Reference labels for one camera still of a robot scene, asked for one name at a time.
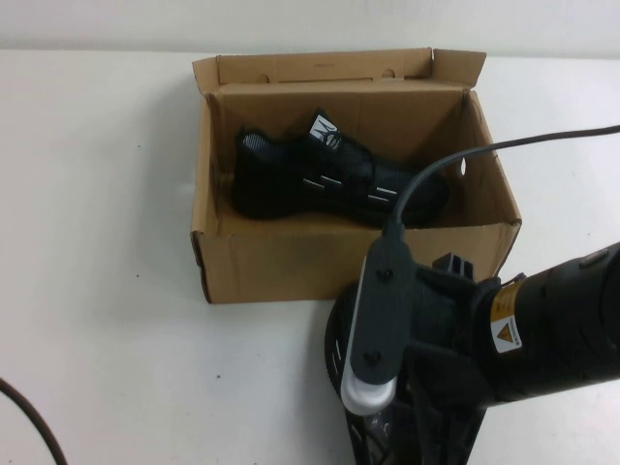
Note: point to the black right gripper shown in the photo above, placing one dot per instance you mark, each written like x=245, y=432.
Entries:
x=450, y=310

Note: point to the black sneaker with white stripes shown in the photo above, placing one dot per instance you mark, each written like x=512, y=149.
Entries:
x=271, y=184
x=335, y=339

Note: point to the brown cardboard shoe box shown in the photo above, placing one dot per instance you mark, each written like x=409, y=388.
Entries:
x=271, y=266

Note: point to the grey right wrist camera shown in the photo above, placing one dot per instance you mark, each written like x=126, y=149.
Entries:
x=378, y=310

